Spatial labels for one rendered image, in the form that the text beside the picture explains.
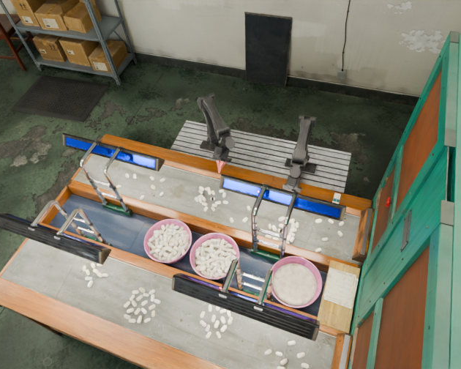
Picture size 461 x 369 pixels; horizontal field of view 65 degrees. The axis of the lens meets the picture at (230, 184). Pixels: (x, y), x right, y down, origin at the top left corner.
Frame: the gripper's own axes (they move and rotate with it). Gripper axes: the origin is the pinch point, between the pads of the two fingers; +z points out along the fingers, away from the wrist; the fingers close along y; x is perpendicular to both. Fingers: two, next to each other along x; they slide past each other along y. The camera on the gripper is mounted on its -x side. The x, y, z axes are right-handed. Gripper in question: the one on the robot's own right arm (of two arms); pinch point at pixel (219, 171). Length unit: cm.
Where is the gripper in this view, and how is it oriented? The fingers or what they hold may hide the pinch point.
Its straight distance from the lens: 215.6
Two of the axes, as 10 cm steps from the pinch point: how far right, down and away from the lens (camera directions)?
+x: 2.8, -0.5, 9.6
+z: -2.2, 9.7, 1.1
